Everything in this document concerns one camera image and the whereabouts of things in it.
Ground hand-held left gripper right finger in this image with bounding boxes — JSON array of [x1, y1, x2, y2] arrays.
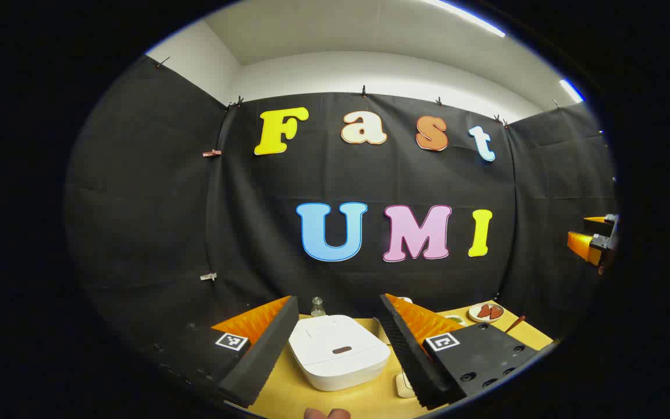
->
[[379, 293, 557, 410]]

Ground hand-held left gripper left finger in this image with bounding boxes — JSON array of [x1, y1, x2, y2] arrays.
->
[[137, 295, 300, 408]]

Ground white rice cooker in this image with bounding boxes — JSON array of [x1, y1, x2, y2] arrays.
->
[[288, 314, 391, 392]]

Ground cream square tray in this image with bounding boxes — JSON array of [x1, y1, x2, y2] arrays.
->
[[396, 372, 417, 399]]

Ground white toaster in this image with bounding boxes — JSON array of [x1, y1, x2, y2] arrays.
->
[[373, 297, 414, 345]]

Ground round white plate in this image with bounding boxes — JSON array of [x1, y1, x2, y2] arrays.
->
[[468, 303, 505, 324]]

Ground row of small black clips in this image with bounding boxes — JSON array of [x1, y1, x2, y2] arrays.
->
[[156, 55, 562, 127]]

